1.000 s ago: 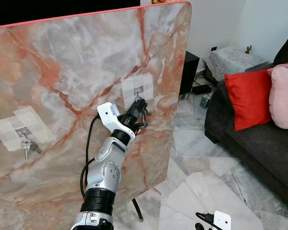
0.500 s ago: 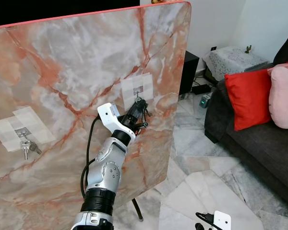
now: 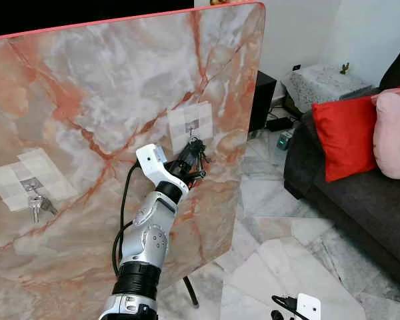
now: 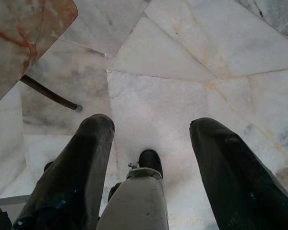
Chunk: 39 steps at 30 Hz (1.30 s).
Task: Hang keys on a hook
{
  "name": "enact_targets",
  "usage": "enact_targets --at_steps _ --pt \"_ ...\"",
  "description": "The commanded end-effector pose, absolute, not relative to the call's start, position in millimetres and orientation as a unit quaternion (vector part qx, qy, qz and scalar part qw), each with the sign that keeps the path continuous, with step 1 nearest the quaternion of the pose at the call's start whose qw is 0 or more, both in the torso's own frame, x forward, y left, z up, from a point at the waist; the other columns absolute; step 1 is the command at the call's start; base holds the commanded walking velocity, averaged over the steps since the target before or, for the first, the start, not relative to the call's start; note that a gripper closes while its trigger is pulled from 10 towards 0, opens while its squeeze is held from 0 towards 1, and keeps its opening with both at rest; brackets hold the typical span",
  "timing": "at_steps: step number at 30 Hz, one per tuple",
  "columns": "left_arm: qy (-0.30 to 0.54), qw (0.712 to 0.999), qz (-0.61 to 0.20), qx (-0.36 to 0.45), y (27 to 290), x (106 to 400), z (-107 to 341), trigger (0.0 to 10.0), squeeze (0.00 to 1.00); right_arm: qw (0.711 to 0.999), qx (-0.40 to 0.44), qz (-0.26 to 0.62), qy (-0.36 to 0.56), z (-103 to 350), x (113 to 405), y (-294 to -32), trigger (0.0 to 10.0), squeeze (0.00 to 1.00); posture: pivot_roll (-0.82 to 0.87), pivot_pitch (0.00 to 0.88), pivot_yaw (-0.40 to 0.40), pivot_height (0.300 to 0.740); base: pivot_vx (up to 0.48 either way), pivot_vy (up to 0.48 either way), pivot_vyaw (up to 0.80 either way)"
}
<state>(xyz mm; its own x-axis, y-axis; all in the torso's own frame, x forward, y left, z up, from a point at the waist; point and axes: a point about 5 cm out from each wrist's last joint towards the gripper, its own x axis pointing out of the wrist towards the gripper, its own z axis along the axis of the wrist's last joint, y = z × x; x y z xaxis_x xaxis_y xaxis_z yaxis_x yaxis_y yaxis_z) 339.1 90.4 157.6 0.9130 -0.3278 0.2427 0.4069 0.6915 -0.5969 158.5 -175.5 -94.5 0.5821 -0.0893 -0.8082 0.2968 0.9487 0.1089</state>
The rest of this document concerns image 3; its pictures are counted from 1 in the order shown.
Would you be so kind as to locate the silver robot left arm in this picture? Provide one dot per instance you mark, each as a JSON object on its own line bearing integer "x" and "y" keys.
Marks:
{"x": 143, "y": 246}

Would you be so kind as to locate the clear adhesive hook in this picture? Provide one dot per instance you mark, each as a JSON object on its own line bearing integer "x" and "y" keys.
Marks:
{"x": 26, "y": 173}
{"x": 190, "y": 116}

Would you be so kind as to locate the silver keys with black fob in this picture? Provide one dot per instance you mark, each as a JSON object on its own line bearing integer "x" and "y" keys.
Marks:
{"x": 34, "y": 208}

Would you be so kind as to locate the black TV console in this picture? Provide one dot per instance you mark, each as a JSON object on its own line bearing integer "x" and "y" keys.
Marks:
{"x": 261, "y": 100}

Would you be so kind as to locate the black power adapter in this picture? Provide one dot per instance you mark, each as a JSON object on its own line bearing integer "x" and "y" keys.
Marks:
{"x": 277, "y": 124}

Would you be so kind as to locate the small teal device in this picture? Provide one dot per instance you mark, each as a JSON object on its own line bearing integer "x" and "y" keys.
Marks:
{"x": 285, "y": 140}

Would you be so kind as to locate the black table leg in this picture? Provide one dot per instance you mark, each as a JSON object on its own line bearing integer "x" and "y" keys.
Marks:
{"x": 191, "y": 293}

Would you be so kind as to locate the red-edged marble pattern table top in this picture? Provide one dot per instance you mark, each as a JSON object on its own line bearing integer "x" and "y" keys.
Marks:
{"x": 86, "y": 86}

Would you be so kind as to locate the dark grey sofa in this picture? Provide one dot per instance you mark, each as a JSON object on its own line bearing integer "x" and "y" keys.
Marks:
{"x": 346, "y": 213}

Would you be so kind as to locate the side table with lace cloth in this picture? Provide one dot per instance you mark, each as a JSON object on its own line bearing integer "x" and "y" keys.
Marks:
{"x": 323, "y": 83}

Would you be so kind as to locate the red cushion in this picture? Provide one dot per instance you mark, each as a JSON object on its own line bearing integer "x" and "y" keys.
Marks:
{"x": 343, "y": 136}

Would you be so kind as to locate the small green ornament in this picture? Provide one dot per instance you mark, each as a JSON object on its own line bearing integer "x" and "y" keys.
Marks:
{"x": 345, "y": 68}

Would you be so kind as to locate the pink cushion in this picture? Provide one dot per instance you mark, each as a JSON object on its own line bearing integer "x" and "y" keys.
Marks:
{"x": 394, "y": 133}

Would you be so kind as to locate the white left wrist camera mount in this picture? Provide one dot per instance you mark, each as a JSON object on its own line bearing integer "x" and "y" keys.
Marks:
{"x": 150, "y": 158}

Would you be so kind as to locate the wall socket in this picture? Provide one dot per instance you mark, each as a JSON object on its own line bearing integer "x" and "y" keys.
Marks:
{"x": 296, "y": 67}

